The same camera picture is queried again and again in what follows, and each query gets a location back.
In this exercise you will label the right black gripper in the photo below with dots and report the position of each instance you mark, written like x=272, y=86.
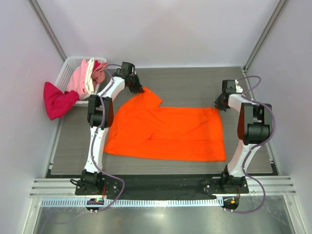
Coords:
x=218, y=105

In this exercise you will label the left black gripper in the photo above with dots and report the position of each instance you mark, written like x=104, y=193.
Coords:
x=138, y=87

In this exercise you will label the orange t-shirt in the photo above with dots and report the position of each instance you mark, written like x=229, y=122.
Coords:
x=142, y=128

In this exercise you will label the magenta t-shirt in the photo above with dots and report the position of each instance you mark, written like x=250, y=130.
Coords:
x=57, y=103

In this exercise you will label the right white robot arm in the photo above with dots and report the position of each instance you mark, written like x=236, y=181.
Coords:
x=256, y=126

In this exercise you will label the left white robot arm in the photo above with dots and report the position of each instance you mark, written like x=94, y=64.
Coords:
x=100, y=116

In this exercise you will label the salmon pink t-shirt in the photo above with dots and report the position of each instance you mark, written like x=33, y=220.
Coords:
x=98, y=74

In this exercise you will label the white t-shirt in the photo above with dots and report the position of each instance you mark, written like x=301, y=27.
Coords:
x=88, y=77

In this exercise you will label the light pink t-shirt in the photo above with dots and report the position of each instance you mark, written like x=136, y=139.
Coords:
x=77, y=80

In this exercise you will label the white plastic laundry basket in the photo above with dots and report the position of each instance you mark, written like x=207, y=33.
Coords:
x=69, y=66

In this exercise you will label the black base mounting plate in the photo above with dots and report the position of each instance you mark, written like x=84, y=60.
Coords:
x=160, y=187

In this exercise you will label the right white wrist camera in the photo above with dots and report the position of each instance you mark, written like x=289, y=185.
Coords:
x=239, y=89

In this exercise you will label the left aluminium frame post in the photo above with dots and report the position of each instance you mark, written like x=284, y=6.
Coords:
x=47, y=28

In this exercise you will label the aluminium frame post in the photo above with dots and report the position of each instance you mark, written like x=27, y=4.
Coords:
x=275, y=15
x=47, y=28

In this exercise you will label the right aluminium frame post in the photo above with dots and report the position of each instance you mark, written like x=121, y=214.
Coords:
x=275, y=15

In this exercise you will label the white slotted cable duct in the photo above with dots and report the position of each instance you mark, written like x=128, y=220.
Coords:
x=97, y=202

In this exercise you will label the aluminium front rail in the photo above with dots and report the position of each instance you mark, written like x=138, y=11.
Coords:
x=61, y=187

